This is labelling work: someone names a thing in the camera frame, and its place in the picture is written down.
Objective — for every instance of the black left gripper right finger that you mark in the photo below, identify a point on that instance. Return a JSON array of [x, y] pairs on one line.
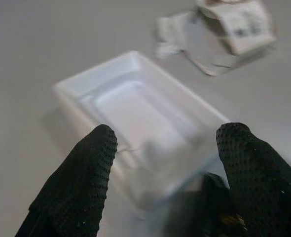
[[264, 187]]

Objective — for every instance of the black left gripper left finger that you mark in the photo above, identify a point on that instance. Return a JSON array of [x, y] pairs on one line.
[[74, 192]]

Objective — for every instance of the crumpled white paper packet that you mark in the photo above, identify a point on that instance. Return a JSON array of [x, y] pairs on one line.
[[244, 27]]

